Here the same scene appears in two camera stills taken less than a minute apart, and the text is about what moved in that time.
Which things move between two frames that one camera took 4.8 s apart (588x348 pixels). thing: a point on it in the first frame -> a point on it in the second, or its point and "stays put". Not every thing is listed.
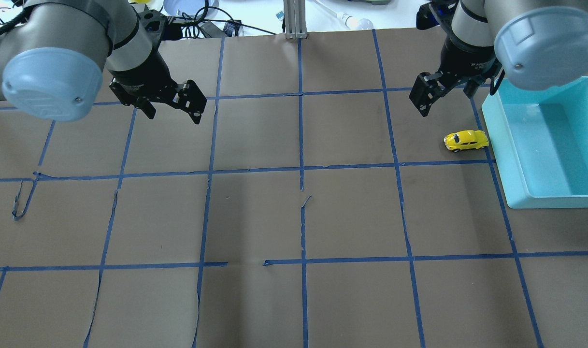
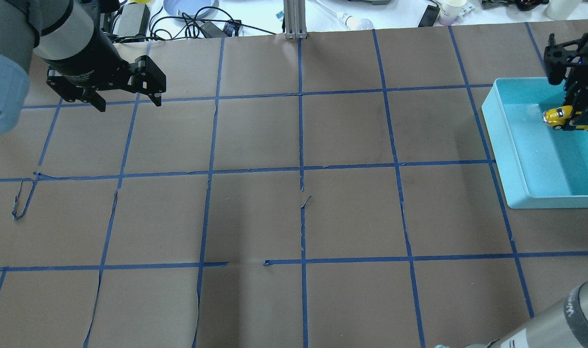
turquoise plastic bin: (547, 145) stays put
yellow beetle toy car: (466, 139) -> (558, 117)
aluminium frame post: (295, 19) stays put
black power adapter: (212, 30) stays put
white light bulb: (352, 23) stays put
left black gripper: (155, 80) -> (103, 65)
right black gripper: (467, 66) -> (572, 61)
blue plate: (191, 8) stays put
